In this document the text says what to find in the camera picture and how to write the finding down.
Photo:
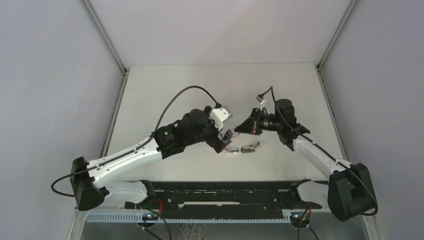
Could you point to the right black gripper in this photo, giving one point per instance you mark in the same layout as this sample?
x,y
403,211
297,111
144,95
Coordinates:
x,y
251,125

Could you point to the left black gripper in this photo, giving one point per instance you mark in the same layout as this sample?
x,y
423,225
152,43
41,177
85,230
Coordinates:
x,y
215,142

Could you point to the pink stapler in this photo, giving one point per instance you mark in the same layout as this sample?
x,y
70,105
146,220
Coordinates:
x,y
232,150

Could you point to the tan stapler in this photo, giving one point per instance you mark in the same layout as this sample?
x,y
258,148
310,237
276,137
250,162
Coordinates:
x,y
250,148

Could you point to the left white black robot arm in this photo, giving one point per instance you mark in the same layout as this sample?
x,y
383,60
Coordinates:
x,y
95,181

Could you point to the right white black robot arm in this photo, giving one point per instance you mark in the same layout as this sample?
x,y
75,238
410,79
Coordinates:
x,y
349,190

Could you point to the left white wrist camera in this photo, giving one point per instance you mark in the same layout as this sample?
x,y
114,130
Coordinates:
x,y
220,116

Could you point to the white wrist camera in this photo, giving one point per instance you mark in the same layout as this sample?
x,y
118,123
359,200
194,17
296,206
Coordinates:
x,y
262,101
220,116

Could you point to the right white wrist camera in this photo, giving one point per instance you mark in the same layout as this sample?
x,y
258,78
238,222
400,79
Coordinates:
x,y
262,101

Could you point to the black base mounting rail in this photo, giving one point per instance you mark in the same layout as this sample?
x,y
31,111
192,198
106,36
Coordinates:
x,y
223,199

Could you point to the left aluminium frame post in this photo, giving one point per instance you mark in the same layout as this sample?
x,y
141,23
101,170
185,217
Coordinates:
x,y
103,34

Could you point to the aluminium frame post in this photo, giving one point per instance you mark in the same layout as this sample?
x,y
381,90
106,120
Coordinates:
x,y
337,33
103,34

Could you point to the white slotted cable duct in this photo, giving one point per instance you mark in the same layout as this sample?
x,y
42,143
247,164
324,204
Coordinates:
x,y
149,217

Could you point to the right aluminium frame post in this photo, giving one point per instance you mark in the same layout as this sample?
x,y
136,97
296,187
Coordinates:
x,y
337,33

